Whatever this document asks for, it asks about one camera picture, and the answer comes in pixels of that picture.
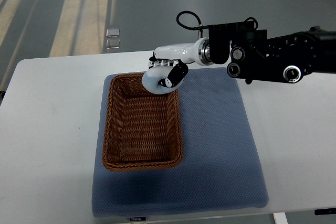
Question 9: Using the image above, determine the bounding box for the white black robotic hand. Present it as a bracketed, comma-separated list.
[148, 38, 213, 89]

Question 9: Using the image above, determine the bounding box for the light blue plush toy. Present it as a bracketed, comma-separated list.
[142, 66, 183, 95]

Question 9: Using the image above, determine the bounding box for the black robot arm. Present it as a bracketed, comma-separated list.
[198, 19, 335, 84]

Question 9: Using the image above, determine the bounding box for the brown wicker basket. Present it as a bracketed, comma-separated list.
[102, 73, 184, 172]

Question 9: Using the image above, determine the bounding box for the lower metal floor plate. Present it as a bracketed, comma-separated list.
[106, 38, 120, 49]

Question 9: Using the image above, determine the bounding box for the metal floor plate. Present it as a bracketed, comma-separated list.
[106, 28, 120, 37]
[106, 38, 120, 49]

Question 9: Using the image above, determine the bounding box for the upper metal floor plate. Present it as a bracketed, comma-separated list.
[106, 28, 120, 37]

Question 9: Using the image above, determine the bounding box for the blue quilted mat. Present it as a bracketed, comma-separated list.
[92, 68, 269, 217]

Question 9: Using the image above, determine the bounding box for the black mat label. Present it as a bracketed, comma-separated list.
[129, 217, 146, 222]

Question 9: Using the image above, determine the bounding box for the black table edge clamp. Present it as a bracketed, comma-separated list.
[314, 208, 336, 216]

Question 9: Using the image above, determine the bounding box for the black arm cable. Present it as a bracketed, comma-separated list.
[176, 10, 204, 38]

